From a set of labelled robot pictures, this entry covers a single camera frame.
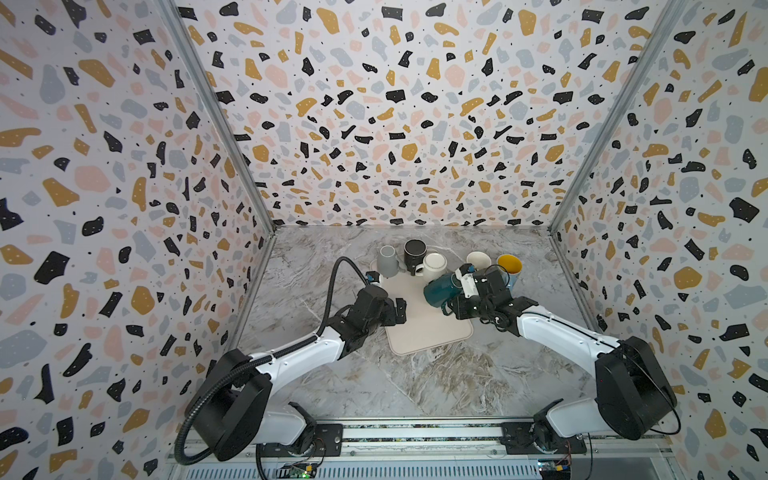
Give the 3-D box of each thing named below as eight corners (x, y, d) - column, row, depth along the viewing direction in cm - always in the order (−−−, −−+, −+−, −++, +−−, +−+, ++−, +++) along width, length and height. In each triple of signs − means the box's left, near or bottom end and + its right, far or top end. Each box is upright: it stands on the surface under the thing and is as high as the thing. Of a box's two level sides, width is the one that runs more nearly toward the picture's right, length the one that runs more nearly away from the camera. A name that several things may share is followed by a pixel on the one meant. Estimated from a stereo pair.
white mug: (416, 274, 107) (416, 265, 102) (430, 258, 112) (431, 248, 108) (436, 286, 103) (438, 277, 99) (450, 268, 109) (452, 259, 104)
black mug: (403, 275, 106) (403, 262, 101) (403, 252, 114) (403, 238, 108) (425, 276, 107) (427, 262, 101) (424, 252, 114) (425, 238, 108)
